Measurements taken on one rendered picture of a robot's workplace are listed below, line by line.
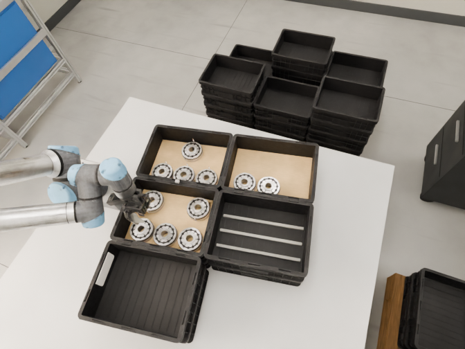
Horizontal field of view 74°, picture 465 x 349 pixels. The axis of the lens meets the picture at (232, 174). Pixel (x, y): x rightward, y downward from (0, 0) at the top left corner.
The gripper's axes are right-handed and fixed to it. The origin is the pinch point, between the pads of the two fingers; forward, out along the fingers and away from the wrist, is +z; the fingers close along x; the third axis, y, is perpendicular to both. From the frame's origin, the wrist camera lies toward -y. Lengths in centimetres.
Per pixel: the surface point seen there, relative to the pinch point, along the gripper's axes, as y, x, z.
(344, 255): 88, 11, 24
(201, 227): 24.5, 5.2, 10.8
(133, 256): -0.7, -12.9, 12.7
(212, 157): 19.7, 41.0, 6.4
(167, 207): 6.4, 11.3, 9.8
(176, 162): 2.6, 35.1, 6.9
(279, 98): 42, 131, 41
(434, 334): 142, -2, 70
